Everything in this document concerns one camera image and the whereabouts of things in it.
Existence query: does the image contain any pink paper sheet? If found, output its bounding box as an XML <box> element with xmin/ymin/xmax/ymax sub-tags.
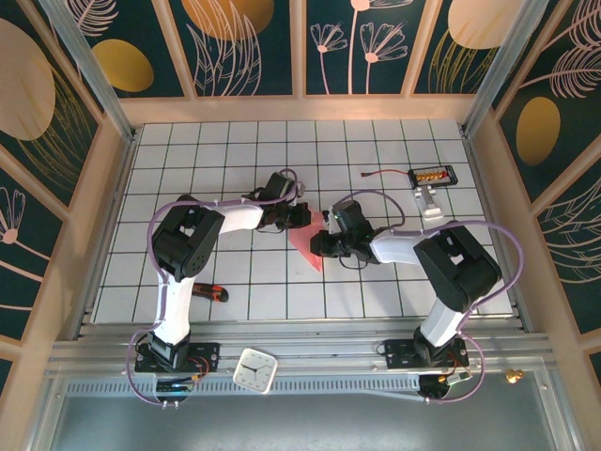
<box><xmin>286</xmin><ymin>210</ymin><xmax>330</xmax><ymax>272</ymax></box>

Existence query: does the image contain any white square clock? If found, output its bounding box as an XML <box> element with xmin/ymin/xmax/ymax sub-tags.
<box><xmin>232</xmin><ymin>347</ymin><xmax>279</xmax><ymax>395</ymax></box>

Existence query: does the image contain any black charger board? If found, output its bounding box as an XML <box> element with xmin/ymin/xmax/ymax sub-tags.
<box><xmin>407</xmin><ymin>164</ymin><xmax>459</xmax><ymax>186</ymax></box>

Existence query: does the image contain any orange black utility knife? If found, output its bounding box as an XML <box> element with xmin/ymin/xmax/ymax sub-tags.
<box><xmin>193</xmin><ymin>283</ymin><xmax>230</xmax><ymax>303</ymax></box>

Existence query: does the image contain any small controller board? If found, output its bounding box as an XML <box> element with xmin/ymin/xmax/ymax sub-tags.
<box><xmin>420</xmin><ymin>373</ymin><xmax>473</xmax><ymax>391</ymax></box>
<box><xmin>154</xmin><ymin>378</ymin><xmax>198</xmax><ymax>394</ymax></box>

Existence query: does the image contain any grey metal shelf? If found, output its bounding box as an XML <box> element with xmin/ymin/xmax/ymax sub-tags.
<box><xmin>27</xmin><ymin>370</ymin><xmax>578</xmax><ymax>451</ymax></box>

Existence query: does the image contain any thin red wire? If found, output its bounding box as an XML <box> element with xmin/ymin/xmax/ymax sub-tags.
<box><xmin>360</xmin><ymin>168</ymin><xmax>410</xmax><ymax>179</ymax></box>

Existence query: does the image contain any white plastic bracket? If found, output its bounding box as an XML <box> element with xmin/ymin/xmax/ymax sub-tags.
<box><xmin>411</xmin><ymin>185</ymin><xmax>445</xmax><ymax>222</ymax></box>

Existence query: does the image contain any aluminium table rail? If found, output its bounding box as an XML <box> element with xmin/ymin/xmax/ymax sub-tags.
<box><xmin>46</xmin><ymin>319</ymin><xmax>555</xmax><ymax>377</ymax></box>

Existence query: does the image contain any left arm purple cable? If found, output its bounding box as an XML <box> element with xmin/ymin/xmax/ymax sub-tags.
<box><xmin>127</xmin><ymin>167</ymin><xmax>304</xmax><ymax>408</ymax></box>

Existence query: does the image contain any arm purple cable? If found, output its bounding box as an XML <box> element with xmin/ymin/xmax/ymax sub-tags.
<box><xmin>127</xmin><ymin>167</ymin><xmax>304</xmax><ymax>408</ymax></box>
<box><xmin>327</xmin><ymin>189</ymin><xmax>525</xmax><ymax>405</ymax></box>

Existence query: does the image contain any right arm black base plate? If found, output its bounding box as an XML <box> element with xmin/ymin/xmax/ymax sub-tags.
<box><xmin>384</xmin><ymin>338</ymin><xmax>470</xmax><ymax>370</ymax></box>

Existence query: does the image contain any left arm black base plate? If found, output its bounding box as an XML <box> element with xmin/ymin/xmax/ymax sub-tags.
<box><xmin>134</xmin><ymin>342</ymin><xmax>221</xmax><ymax>373</ymax></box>

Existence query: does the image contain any grey slotted cable duct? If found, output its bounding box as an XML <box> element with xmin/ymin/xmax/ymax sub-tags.
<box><xmin>65</xmin><ymin>378</ymin><xmax>422</xmax><ymax>396</ymax></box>

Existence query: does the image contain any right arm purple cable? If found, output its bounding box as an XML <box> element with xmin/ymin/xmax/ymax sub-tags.
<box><xmin>327</xmin><ymin>189</ymin><xmax>525</xmax><ymax>405</ymax></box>

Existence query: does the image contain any aluminium frame post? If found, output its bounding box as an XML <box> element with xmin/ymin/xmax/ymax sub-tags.
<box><xmin>462</xmin><ymin>0</ymin><xmax>562</xmax><ymax>137</ymax></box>
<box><xmin>39</xmin><ymin>0</ymin><xmax>140</xmax><ymax>142</ymax></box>

